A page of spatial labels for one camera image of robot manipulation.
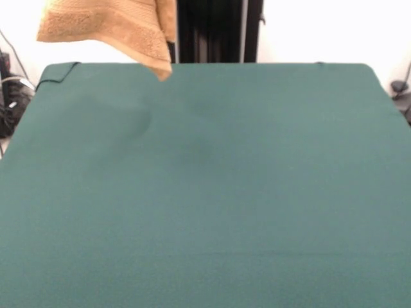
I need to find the tan terry towel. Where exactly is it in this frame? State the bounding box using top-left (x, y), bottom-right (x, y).
top-left (35, 0), bottom-right (178, 82)

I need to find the dark green table cloth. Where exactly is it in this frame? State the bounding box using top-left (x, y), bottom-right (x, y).
top-left (0, 61), bottom-right (411, 308)

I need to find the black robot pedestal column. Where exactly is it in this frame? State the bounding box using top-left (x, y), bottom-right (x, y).
top-left (166, 0), bottom-right (267, 64)

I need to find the black cable heap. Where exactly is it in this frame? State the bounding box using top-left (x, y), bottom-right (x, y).
top-left (0, 75), bottom-right (36, 139)

